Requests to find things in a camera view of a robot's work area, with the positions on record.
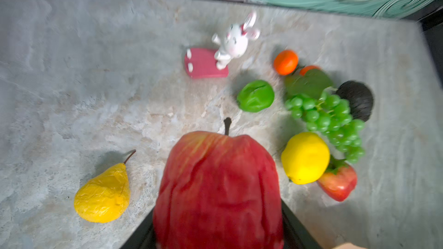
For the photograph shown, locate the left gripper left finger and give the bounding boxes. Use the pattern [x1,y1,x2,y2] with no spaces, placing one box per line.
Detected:
[121,209,156,249]

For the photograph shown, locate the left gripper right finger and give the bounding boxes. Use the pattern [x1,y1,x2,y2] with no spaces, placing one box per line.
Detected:
[281,201,322,249]

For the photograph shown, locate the yellow fake lemon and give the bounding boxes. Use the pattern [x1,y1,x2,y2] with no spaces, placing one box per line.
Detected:
[281,132,331,185]

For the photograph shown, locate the red fake apple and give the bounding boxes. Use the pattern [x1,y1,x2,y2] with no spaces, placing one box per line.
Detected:
[153,131,284,249]

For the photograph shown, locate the pink scalloped fruit bowl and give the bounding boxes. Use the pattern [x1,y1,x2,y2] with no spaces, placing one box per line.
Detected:
[333,243,366,249]

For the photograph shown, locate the small yellow fake pear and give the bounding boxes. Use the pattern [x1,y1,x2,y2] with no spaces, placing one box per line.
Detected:
[74,149,136,224]

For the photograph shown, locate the red fake strawberry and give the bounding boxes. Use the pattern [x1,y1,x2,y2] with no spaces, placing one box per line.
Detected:
[317,155,358,202]

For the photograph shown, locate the green fake grape bunch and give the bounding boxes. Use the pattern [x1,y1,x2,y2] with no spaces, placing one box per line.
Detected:
[284,69,366,164]

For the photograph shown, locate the green fake lime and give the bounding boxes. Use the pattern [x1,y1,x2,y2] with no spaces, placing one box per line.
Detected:
[236,80,275,113]

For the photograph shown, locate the dark fake avocado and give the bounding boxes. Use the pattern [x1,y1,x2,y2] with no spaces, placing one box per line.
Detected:
[336,81,374,122]

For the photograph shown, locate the white rabbit figurine pink base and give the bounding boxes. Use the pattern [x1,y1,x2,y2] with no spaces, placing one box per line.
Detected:
[184,11,260,79]

